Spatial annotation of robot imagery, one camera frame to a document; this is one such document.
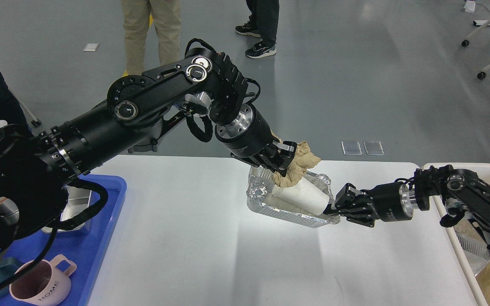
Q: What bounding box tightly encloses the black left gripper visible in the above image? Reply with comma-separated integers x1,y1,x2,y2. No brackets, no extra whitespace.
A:
215,104,297,177

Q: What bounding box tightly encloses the blue plastic tray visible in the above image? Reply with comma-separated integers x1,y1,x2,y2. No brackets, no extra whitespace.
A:
0,174,127,306

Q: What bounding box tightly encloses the aluminium foil tray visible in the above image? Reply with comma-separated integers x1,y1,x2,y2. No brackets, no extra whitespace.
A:
246,167,340,228

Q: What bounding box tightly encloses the stainless steel rectangular tray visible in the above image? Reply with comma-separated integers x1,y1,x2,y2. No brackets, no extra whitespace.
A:
58,186,92,236

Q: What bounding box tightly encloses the left floor outlet plate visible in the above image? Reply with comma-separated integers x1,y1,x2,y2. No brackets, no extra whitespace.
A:
342,141,362,156

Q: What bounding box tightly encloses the brown paper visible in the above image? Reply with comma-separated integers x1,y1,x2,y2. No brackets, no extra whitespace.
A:
273,141,321,188

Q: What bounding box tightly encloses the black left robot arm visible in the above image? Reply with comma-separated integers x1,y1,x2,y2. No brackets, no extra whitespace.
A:
0,38,298,290

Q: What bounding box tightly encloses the right floor outlet plate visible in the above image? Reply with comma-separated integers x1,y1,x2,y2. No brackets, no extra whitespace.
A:
362,141,385,156

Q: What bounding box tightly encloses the white plastic bin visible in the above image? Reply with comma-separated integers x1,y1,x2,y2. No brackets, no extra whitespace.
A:
423,163,490,306

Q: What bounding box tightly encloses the pink mug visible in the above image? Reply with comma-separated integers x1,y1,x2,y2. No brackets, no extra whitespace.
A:
9,254,77,306

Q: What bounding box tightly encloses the foil tray inside bin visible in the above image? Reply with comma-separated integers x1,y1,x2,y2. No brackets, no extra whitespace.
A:
456,232,490,276

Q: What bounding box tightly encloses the person in black trousers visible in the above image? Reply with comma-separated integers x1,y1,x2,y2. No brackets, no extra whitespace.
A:
235,0,279,59

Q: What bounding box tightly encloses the blue mug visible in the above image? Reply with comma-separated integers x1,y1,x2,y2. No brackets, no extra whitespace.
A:
0,257,24,283

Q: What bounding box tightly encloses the person in beige trousers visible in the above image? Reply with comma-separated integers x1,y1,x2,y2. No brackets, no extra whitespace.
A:
120,0,182,77

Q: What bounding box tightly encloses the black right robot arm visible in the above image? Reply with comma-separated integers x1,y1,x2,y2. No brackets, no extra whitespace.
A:
322,165,490,252

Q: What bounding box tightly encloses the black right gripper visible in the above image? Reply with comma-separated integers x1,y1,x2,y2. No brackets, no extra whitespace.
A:
323,181,419,228

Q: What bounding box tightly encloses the white paper cup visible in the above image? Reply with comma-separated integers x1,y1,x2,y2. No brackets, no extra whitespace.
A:
272,177,329,215

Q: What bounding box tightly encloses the floor outlet plate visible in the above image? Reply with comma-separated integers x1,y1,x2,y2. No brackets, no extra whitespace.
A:
362,141,385,156
342,141,362,156

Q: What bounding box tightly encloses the grey office chair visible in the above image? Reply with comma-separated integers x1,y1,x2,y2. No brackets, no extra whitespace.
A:
19,101,42,128

